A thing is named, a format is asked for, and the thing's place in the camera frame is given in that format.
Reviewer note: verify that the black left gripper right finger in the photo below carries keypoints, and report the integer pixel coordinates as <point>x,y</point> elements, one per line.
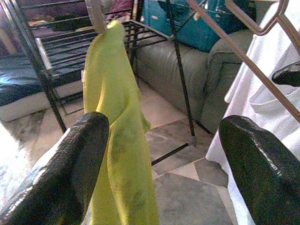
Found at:
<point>264,178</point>

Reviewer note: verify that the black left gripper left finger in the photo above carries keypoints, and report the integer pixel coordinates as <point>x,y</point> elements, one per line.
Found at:
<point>54,178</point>

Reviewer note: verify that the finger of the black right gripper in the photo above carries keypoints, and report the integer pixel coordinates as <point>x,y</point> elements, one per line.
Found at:
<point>289,76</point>

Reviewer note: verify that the greyish plastic clothes hanger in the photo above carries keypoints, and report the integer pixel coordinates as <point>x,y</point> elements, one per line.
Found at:
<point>248,62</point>

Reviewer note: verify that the white shirt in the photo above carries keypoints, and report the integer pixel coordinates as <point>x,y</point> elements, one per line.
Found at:
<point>257,98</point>

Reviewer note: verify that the teal storage box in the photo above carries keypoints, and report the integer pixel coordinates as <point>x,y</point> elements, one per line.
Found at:
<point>199,35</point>

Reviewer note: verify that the black metal drying rack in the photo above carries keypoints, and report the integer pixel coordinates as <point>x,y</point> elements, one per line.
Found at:
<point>181,70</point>

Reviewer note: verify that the yellow green shirt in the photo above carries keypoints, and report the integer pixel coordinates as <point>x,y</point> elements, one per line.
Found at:
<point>112,82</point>

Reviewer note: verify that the grey green leather sofa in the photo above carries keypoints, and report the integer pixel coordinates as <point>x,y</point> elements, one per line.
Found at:
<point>164,70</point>

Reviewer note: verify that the purple couch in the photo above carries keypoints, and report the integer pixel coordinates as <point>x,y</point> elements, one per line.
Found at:
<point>58,9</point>

